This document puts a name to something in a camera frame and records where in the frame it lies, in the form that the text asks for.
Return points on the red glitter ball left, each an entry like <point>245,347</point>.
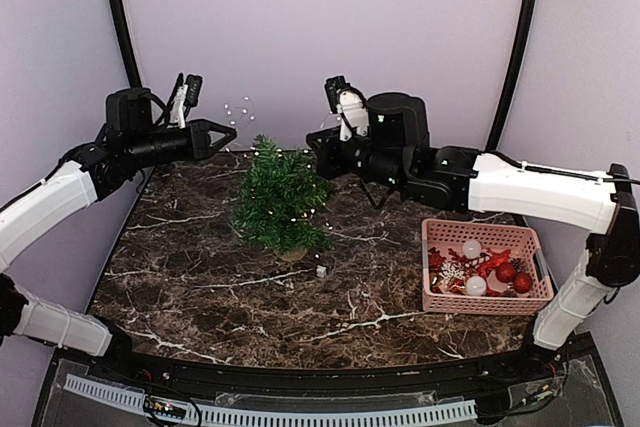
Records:
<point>506,272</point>

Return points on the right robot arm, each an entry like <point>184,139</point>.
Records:
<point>385,140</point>

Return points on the red glitter ball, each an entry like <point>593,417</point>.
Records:
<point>506,272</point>
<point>522,283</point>

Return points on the white ball ornament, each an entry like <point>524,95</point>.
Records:
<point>475,286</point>
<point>471,249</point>

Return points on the white ball ornament lower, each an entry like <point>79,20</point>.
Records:
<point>475,286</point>

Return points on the small green christmas tree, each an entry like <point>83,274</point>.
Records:
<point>279,198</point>

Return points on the white slotted cable duct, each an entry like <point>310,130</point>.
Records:
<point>262,410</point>

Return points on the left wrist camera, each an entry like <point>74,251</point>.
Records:
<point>183,98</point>

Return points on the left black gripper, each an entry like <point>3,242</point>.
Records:
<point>201,147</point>

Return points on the red bow ornament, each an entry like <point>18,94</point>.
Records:
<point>495,259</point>

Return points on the white ball ornament upper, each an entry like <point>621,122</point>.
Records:
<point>471,249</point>

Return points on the white snowflake ornament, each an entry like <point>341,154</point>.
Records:
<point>451,271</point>

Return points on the white light battery box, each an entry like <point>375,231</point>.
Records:
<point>320,272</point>

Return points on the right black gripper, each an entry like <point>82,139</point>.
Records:
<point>328,167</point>

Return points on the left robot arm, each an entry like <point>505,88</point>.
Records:
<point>140,131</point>

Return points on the pink plastic basket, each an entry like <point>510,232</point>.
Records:
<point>442,241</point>

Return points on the red glitter ball right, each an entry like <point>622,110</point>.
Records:
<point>522,283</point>

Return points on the black front table rail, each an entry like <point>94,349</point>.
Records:
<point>305,351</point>

